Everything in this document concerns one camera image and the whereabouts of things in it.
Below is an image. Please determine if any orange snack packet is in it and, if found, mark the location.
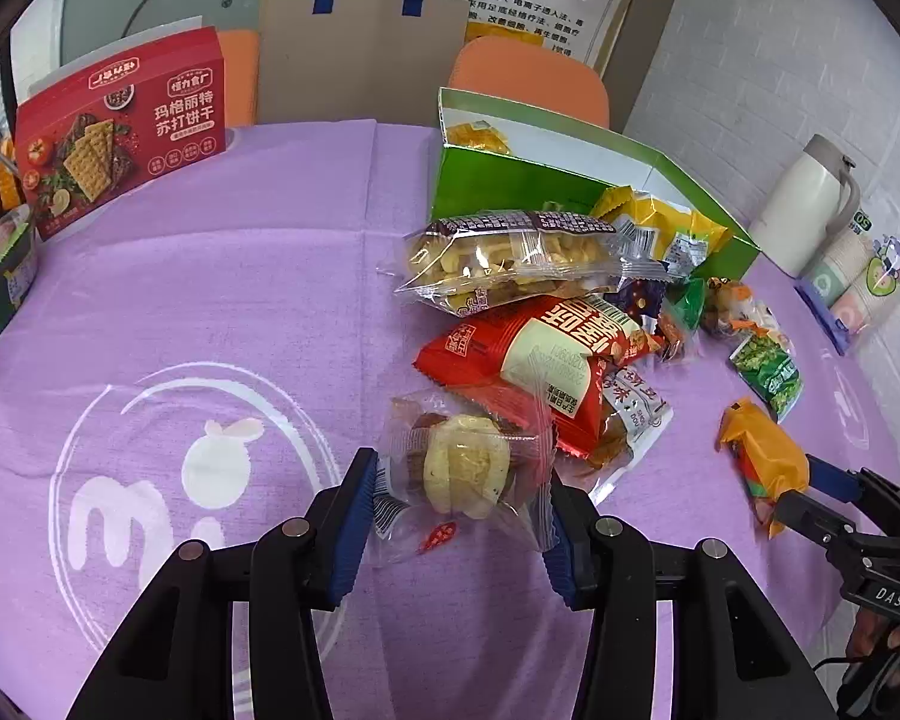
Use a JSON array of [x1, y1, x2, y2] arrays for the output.
[[717, 398, 809, 539]]

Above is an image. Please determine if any green pea packet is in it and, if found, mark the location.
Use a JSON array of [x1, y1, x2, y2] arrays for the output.
[[728, 335, 803, 424]]

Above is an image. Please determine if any white spicy tofu packet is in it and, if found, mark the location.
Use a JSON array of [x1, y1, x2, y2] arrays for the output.
[[556, 366, 673, 505]]

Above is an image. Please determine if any small purple nut packet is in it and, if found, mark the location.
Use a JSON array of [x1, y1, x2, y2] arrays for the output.
[[603, 280, 686, 333]]

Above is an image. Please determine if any red biscuit packet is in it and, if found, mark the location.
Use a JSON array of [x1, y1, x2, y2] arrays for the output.
[[414, 294, 656, 468]]

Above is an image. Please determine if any yellow chip bag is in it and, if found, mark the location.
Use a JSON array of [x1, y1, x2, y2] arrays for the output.
[[590, 185, 733, 280]]

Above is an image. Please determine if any clear pastry packet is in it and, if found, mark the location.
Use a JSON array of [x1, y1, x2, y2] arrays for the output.
[[372, 382, 556, 564]]

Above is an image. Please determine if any orange clear peanut packet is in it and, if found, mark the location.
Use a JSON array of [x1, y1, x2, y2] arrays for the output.
[[701, 278, 787, 344]]

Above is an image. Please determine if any large yellow clear bag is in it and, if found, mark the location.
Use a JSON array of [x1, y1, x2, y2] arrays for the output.
[[447, 121, 512, 156]]

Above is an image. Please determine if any person right hand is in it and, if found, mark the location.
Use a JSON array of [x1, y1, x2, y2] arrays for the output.
[[845, 608, 900, 688]]

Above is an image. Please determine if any paper cup pack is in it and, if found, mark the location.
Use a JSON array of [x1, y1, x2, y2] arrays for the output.
[[795, 206, 900, 356]]

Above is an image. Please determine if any white thermos jug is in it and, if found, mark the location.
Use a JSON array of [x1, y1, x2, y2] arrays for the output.
[[748, 133, 862, 278]]

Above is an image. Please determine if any clear twisted snack bag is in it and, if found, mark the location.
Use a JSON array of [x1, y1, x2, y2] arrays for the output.
[[395, 210, 673, 317]]

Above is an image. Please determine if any green snack box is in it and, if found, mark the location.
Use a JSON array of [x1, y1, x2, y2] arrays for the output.
[[430, 88, 759, 278]]

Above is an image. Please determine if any orange chair right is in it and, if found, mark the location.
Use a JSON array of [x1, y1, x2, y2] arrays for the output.
[[448, 36, 611, 128]]

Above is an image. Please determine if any orange chair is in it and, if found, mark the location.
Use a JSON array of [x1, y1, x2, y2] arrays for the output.
[[217, 29, 260, 128], [448, 36, 611, 128]]

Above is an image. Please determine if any red cracker box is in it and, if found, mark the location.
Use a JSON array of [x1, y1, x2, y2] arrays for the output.
[[16, 26, 226, 241]]

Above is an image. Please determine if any orange chair left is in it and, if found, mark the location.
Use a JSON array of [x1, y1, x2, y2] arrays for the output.
[[217, 29, 260, 128]]

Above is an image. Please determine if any brown cardboard sheet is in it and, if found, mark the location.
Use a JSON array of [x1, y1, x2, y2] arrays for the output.
[[256, 0, 470, 127]]

